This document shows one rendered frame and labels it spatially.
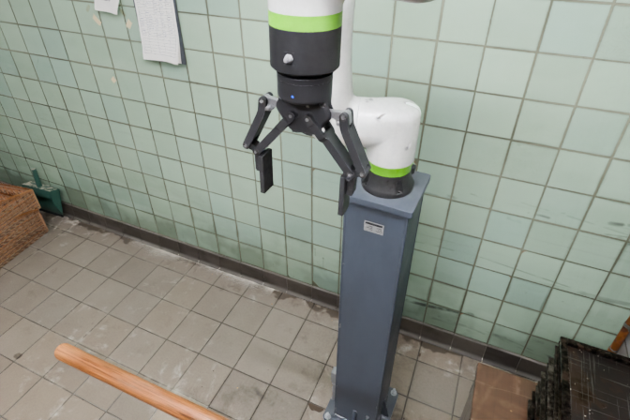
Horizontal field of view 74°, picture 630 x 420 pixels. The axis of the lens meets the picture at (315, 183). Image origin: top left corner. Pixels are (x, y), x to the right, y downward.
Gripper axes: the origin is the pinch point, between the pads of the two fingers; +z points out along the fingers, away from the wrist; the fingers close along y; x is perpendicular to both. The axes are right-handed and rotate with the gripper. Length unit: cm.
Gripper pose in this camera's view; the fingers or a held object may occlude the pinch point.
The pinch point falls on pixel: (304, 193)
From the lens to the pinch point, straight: 67.3
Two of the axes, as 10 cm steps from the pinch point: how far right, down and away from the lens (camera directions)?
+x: -4.1, 5.0, -7.6
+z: -0.2, 8.3, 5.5
